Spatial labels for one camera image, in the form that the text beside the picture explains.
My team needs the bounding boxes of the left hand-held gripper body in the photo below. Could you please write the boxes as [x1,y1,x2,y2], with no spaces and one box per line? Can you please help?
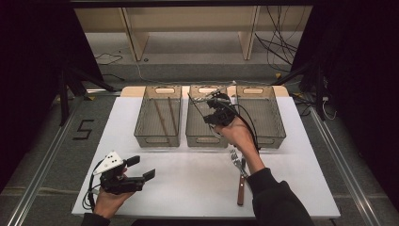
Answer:
[92,151,146,195]

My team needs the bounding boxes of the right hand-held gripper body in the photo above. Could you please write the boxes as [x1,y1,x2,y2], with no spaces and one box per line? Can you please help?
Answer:
[202,82,238,127]

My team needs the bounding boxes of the smoky transparent plastic bin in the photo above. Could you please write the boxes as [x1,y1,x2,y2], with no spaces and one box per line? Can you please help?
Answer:
[184,84,231,149]
[134,85,183,149]
[234,85,287,150]

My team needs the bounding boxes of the wooden-handled metal fork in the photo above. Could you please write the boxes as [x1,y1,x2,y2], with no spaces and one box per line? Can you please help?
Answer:
[230,148,250,178]

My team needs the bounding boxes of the brown wooden chopstick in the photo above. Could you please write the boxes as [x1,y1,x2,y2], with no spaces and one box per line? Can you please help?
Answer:
[153,99,172,145]

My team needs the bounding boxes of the wooden-handled metal knife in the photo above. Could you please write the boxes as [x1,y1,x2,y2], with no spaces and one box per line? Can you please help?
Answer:
[237,157,248,207]

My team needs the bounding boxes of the person's left hand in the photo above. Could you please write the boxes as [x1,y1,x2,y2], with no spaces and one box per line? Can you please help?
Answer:
[93,189,136,219]

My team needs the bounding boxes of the person's right hand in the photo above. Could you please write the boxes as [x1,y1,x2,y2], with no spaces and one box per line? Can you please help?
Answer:
[215,118,254,154]

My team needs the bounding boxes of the beige wooden shelf unit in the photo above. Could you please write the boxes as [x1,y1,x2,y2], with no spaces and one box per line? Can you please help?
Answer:
[74,5,314,62]

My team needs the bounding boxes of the black stand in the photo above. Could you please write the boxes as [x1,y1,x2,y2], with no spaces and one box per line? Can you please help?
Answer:
[271,59,327,121]
[57,67,117,126]

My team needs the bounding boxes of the black curtain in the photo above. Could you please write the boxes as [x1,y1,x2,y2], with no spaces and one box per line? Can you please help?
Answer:
[0,0,104,192]
[291,0,399,202]

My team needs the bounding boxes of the left hand-held gripper cable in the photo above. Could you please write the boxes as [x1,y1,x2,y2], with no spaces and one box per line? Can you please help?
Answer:
[82,159,104,211]

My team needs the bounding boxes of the hand-held gripper cable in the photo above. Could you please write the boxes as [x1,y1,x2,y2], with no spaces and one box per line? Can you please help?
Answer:
[82,159,104,211]
[230,103,262,154]

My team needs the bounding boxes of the right hand-held gripper cable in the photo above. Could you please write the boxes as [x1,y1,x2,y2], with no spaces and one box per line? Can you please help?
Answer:
[230,103,262,154]

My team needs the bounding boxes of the short aluminium floor rail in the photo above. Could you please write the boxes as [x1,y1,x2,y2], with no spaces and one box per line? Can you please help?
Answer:
[86,89,122,97]

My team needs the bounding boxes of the black floor cables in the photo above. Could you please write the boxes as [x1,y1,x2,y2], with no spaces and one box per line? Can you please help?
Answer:
[254,5,302,73]

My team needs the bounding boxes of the white looped cable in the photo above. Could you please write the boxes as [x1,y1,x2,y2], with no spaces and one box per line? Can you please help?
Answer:
[321,95,337,121]

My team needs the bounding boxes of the thin black floor cable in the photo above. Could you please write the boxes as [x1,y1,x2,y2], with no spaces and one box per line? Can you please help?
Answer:
[94,52,124,66]

